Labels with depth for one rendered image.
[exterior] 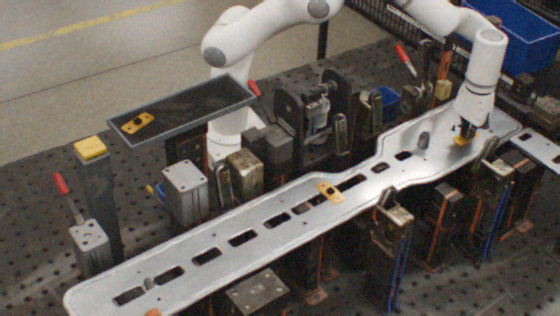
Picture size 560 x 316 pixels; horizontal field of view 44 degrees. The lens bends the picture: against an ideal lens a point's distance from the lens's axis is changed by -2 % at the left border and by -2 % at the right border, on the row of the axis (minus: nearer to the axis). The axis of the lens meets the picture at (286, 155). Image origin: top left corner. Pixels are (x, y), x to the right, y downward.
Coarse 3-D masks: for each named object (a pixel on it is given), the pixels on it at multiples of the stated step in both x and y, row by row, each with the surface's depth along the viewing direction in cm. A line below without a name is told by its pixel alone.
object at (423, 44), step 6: (420, 42) 201; (426, 42) 202; (420, 48) 201; (426, 48) 200; (432, 48) 199; (420, 54) 202; (426, 54) 204; (420, 60) 203; (426, 60) 205; (420, 66) 204; (426, 66) 206; (420, 72) 205; (426, 72) 207; (420, 78) 206; (426, 78) 208; (420, 84) 207; (426, 84) 209; (426, 90) 210; (420, 96) 209
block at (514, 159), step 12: (504, 156) 200; (516, 156) 200; (516, 168) 196; (528, 168) 197; (516, 180) 198; (528, 180) 200; (516, 192) 200; (504, 204) 206; (516, 204) 207; (504, 216) 207; (516, 216) 212; (504, 228) 211
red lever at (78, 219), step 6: (54, 174) 165; (60, 174) 166; (54, 180) 165; (60, 180) 165; (60, 186) 164; (60, 192) 164; (66, 192) 164; (66, 198) 164; (72, 204) 164; (72, 210) 164; (78, 216) 163; (78, 222) 163; (84, 222) 163
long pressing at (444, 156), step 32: (416, 128) 205; (448, 128) 206; (512, 128) 207; (384, 160) 194; (416, 160) 194; (448, 160) 195; (288, 192) 183; (320, 192) 183; (352, 192) 184; (224, 224) 173; (256, 224) 174; (288, 224) 174; (320, 224) 175; (160, 256) 165; (192, 256) 165; (224, 256) 166; (256, 256) 166; (96, 288) 157; (128, 288) 157; (160, 288) 158; (192, 288) 158
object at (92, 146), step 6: (90, 138) 172; (96, 138) 172; (78, 144) 170; (84, 144) 170; (90, 144) 170; (96, 144) 170; (102, 144) 170; (78, 150) 168; (84, 150) 168; (90, 150) 168; (96, 150) 168; (102, 150) 169; (84, 156) 167; (90, 156) 167
